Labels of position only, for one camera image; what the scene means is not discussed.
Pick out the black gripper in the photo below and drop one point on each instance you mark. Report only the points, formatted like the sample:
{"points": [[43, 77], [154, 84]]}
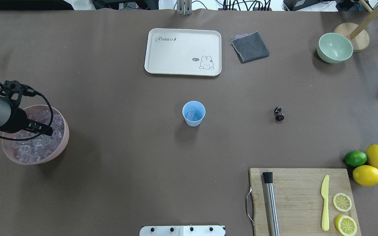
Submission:
{"points": [[18, 120]]}

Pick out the lemon half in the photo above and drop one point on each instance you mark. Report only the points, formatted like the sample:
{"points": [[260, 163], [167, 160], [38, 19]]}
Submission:
{"points": [[342, 202], [346, 225]]}

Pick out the green lime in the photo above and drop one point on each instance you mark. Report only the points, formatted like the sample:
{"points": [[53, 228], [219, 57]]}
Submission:
{"points": [[355, 158]]}

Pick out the grey folded cloth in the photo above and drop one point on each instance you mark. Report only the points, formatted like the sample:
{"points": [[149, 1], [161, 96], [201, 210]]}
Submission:
{"points": [[249, 47]]}

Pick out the wooden cup tree stand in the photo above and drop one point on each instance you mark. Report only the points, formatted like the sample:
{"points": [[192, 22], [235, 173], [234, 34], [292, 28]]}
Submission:
{"points": [[357, 34]]}

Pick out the steel muddler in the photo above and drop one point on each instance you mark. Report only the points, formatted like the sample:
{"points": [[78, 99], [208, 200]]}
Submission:
{"points": [[271, 203]]}

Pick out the whole lemon lower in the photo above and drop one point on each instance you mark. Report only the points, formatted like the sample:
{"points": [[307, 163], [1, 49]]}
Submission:
{"points": [[365, 175]]}

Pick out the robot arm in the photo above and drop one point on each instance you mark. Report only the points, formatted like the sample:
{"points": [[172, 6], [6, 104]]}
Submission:
{"points": [[6, 111]]}

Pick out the bamboo cutting board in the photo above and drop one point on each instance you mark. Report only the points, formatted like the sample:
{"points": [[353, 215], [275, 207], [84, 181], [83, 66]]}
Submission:
{"points": [[298, 198]]}

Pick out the aluminium frame post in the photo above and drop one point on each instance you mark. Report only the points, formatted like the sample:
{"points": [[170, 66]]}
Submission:
{"points": [[184, 7]]}

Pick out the cream rabbit tray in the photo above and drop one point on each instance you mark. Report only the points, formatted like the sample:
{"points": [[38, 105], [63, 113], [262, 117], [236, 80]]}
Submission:
{"points": [[189, 52]]}

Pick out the mint green bowl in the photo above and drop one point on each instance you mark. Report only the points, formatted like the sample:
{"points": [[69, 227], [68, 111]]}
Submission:
{"points": [[334, 48]]}

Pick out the yellow plastic knife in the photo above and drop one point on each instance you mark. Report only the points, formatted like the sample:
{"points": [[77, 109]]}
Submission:
{"points": [[325, 211]]}

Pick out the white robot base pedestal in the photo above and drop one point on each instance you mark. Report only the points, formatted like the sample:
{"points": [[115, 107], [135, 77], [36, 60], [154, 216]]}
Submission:
{"points": [[189, 230]]}

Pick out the light blue plastic cup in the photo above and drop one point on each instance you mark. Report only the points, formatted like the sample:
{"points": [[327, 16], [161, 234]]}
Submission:
{"points": [[197, 107]]}

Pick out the lemon half near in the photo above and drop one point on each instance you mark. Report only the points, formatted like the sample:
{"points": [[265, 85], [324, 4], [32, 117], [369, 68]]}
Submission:
{"points": [[346, 225]]}

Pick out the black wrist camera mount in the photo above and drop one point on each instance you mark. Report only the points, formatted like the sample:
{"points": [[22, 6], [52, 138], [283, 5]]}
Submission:
{"points": [[13, 91]]}

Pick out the pink bowl of ice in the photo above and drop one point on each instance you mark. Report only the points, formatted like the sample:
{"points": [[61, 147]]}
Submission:
{"points": [[41, 149]]}

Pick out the lemon half far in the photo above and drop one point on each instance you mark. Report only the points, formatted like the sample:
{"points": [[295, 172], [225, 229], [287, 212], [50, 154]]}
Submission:
{"points": [[342, 202]]}

